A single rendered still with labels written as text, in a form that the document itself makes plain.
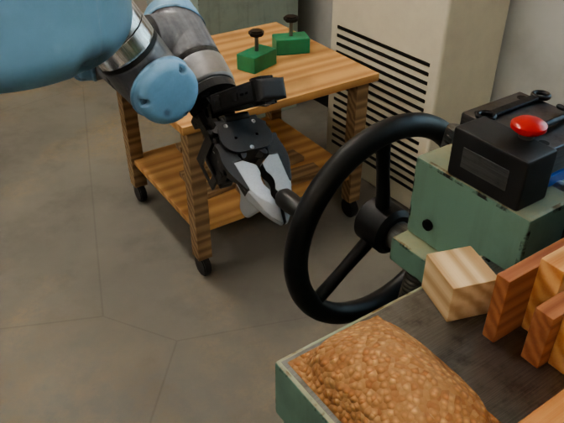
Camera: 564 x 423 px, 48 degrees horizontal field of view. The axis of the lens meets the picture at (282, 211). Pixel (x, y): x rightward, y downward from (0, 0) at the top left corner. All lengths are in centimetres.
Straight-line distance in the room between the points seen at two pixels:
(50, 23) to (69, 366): 163
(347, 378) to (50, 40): 33
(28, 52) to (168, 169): 198
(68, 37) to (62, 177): 238
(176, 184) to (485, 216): 156
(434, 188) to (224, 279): 137
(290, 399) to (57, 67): 36
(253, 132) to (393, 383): 44
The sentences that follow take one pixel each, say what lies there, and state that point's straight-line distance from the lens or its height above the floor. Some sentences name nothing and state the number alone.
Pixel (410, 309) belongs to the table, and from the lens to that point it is 54.
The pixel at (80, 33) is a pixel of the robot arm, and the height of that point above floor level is 121.
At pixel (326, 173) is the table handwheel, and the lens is 67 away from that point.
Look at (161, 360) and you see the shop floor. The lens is 174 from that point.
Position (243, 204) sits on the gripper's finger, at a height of 82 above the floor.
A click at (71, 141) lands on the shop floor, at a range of 281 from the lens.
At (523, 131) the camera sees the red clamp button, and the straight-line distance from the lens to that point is 57.
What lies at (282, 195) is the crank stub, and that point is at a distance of 73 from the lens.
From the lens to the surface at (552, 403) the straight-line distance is 45.
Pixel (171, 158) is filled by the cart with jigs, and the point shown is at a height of 18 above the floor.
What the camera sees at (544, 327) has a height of 94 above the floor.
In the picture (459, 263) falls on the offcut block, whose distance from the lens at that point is 54.
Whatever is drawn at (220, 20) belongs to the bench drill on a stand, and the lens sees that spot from 258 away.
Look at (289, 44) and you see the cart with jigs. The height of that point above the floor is 56.
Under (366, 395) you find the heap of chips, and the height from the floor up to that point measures 93.
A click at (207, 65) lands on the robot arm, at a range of 84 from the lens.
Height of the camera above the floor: 127
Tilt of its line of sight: 35 degrees down
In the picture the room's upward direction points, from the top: straight up
